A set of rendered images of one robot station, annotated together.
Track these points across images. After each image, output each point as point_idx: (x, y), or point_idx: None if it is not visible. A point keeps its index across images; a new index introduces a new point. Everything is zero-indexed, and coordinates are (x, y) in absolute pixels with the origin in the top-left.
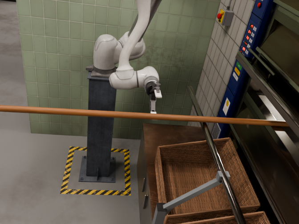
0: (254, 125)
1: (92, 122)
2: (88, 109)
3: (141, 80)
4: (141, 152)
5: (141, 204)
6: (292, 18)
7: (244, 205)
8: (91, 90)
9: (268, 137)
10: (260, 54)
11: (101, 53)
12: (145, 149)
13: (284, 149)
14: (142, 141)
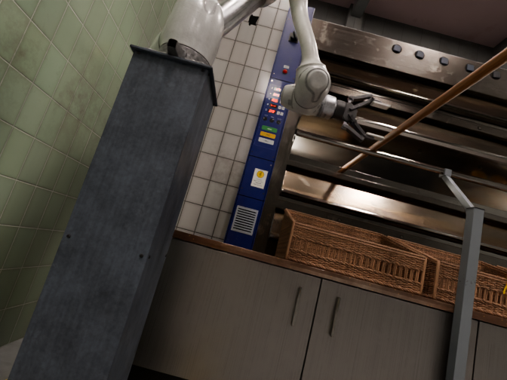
0: (314, 181)
1: (164, 214)
2: (177, 164)
3: None
4: (195, 287)
5: (279, 368)
6: (333, 84)
7: (385, 236)
8: (198, 105)
9: (348, 179)
10: (297, 114)
11: (220, 26)
12: (250, 250)
13: (375, 178)
14: (182, 266)
